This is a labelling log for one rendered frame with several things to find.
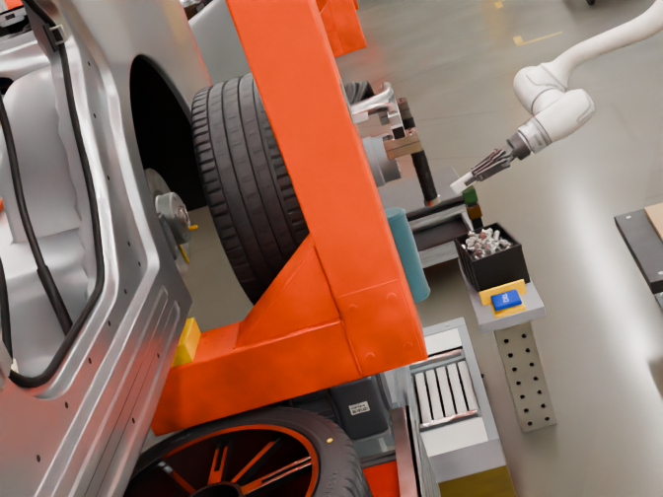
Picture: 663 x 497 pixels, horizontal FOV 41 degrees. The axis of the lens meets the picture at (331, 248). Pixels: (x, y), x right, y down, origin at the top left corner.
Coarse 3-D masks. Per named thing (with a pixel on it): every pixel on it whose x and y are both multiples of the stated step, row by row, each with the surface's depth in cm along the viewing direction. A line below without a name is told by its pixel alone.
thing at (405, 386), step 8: (400, 368) 279; (408, 368) 285; (400, 376) 275; (408, 376) 276; (400, 384) 271; (408, 384) 268; (400, 392) 266; (408, 392) 261; (400, 400) 263; (408, 400) 257; (416, 416) 261; (392, 424) 251; (392, 432) 252; (384, 440) 253; (392, 440) 253
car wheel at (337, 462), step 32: (256, 416) 209; (288, 416) 205; (320, 416) 201; (160, 448) 210; (192, 448) 208; (224, 448) 206; (256, 448) 208; (288, 448) 202; (320, 448) 189; (352, 448) 187; (160, 480) 206; (192, 480) 210; (224, 480) 196; (256, 480) 190; (288, 480) 189; (320, 480) 179; (352, 480) 177
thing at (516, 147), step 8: (512, 136) 247; (520, 136) 246; (512, 144) 245; (520, 144) 245; (512, 152) 245; (520, 152) 245; (528, 152) 246; (496, 160) 248; (512, 160) 246; (520, 160) 248
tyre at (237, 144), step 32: (224, 96) 227; (256, 96) 222; (192, 128) 221; (224, 128) 218; (256, 128) 216; (224, 160) 215; (256, 160) 213; (224, 192) 215; (256, 192) 213; (288, 192) 212; (224, 224) 215; (256, 224) 214; (288, 224) 215; (256, 256) 218; (288, 256) 218; (256, 288) 224
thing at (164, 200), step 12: (156, 180) 256; (156, 192) 252; (168, 192) 264; (156, 204) 249; (168, 204) 248; (180, 204) 256; (168, 216) 247; (180, 228) 249; (180, 240) 250; (180, 252) 258; (180, 264) 254
